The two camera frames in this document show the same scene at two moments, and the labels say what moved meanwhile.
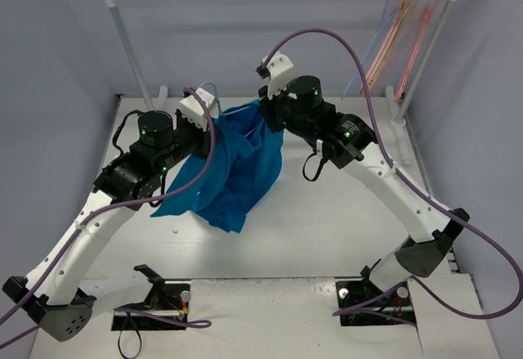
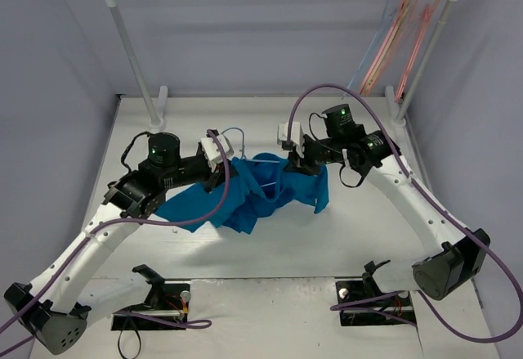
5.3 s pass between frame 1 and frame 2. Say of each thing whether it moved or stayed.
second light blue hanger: stayed
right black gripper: moved
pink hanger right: stayed
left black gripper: moved
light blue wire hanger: moved
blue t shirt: moved
